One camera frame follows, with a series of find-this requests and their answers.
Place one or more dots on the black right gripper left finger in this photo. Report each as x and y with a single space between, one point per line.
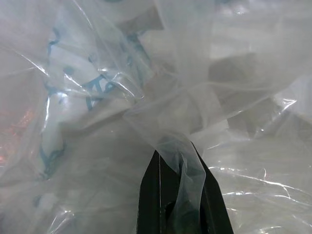
156 195

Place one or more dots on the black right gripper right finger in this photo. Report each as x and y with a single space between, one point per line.
214 209

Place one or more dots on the clear plastic bag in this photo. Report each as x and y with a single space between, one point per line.
97 170

